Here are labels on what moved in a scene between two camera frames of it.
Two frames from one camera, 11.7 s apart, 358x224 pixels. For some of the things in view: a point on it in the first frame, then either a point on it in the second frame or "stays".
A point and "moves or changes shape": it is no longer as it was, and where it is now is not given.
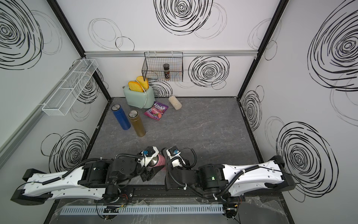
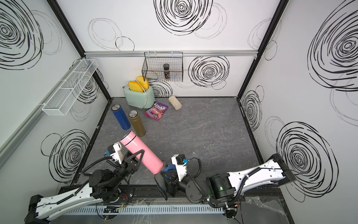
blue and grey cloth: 165,155 moves or changes shape
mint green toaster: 145,100 stays
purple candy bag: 156,110 stays
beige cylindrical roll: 175,103 stays
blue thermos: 121,116 stays
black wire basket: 163,66 stays
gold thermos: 134,115 stays
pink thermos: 158,161 moves or changes shape
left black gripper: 149,174 → 129,166
